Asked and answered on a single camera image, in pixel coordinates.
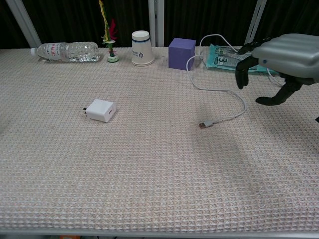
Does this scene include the artificial flower in small pot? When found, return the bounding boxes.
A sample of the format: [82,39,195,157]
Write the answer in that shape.
[98,0,119,63]

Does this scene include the slanted aluminium frame post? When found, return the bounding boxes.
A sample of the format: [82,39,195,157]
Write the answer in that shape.
[244,0,267,45]
[4,0,42,48]

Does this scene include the black pleated curtain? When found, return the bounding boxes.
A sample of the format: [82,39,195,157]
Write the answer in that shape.
[0,0,319,49]

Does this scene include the white USB cable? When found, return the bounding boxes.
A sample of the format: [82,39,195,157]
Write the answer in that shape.
[186,34,286,130]

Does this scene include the clear plastic water bottle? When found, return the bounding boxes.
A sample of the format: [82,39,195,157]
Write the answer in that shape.
[30,41,101,63]

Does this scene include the purple foam cube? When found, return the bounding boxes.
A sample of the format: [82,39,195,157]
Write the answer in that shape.
[168,37,197,72]

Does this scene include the beige waffle-weave table cloth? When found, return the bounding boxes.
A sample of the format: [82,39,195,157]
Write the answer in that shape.
[0,46,319,234]

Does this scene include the white charger adapter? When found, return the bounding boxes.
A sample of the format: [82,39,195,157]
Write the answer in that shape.
[83,99,117,123]

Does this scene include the teal snack package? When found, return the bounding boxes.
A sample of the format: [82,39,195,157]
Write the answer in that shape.
[206,44,279,75]

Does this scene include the white paper cup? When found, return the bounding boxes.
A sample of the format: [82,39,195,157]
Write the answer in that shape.
[131,30,155,67]

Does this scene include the upright aluminium frame post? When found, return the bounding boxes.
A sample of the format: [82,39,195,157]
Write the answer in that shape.
[148,0,165,47]

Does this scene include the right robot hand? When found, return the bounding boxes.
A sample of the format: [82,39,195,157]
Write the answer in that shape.
[235,33,319,107]

